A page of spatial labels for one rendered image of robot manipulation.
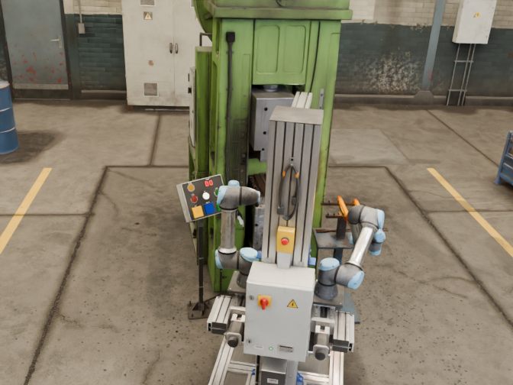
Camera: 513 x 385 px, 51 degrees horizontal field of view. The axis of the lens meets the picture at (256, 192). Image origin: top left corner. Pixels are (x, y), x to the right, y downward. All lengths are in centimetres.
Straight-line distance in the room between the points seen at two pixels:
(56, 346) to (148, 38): 595
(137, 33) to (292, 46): 547
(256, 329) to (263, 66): 195
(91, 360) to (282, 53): 260
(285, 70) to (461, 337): 251
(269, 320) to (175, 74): 687
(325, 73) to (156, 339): 238
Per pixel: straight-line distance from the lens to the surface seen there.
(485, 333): 488
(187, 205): 388
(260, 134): 401
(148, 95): 945
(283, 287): 277
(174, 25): 917
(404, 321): 475
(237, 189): 320
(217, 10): 383
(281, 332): 294
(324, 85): 418
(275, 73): 405
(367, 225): 343
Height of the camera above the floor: 283
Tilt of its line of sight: 26 degrees down
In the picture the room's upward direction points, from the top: 3 degrees clockwise
